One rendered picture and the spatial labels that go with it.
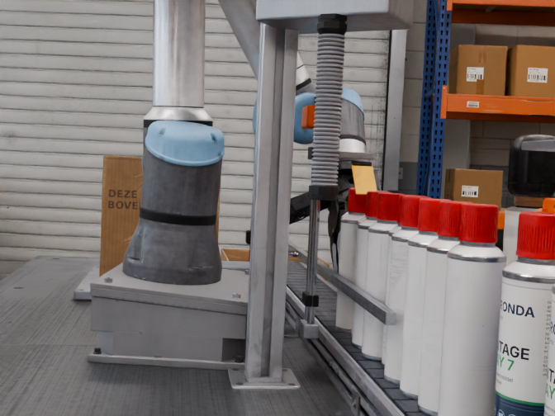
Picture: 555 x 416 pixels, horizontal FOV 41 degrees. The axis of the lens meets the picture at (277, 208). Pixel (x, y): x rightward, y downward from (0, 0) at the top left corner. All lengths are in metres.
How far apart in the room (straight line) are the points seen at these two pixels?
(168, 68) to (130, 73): 4.27
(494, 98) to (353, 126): 3.49
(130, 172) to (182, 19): 0.42
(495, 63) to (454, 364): 4.25
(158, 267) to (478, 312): 0.55
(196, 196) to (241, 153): 4.24
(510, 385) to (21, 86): 5.32
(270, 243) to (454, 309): 0.35
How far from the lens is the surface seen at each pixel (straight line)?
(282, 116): 0.95
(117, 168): 1.55
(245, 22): 1.13
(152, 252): 1.09
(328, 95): 0.85
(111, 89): 5.52
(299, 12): 0.90
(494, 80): 4.86
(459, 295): 0.67
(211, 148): 1.09
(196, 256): 1.11
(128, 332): 1.06
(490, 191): 4.80
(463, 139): 5.49
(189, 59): 1.24
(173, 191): 1.08
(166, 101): 1.24
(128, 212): 1.55
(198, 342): 1.04
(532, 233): 0.57
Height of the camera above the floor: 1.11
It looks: 3 degrees down
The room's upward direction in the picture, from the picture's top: 3 degrees clockwise
